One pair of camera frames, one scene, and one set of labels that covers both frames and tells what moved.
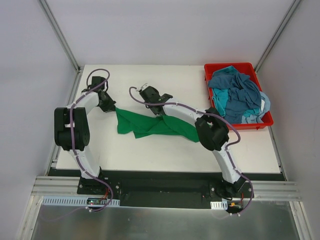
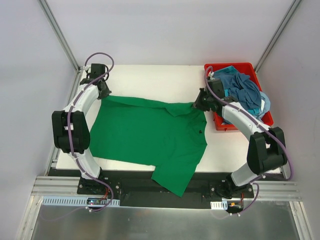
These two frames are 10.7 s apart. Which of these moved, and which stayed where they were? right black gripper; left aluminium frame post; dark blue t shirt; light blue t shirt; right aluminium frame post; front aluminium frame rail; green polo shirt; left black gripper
Moved: right black gripper; left black gripper; green polo shirt
Stayed: light blue t shirt; left aluminium frame post; dark blue t shirt; right aluminium frame post; front aluminium frame rail
